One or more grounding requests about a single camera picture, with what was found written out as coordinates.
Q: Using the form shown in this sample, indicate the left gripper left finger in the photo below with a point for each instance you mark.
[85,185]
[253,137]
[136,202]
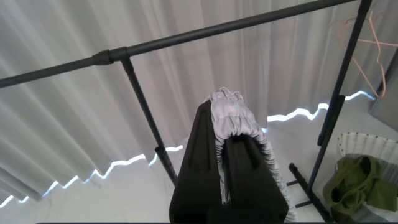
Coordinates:
[196,186]

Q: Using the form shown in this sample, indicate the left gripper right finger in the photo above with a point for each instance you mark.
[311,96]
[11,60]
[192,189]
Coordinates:
[255,193]

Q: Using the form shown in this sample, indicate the pale grey shorts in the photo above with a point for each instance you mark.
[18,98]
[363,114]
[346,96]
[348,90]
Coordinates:
[231,118]

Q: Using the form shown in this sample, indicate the white laundry basket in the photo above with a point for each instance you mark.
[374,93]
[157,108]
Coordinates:
[367,146]

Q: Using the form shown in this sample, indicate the black clothes rack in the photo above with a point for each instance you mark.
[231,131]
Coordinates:
[217,29]

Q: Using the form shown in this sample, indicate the green long-sleeved shirt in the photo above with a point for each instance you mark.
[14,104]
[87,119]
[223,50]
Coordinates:
[351,183]

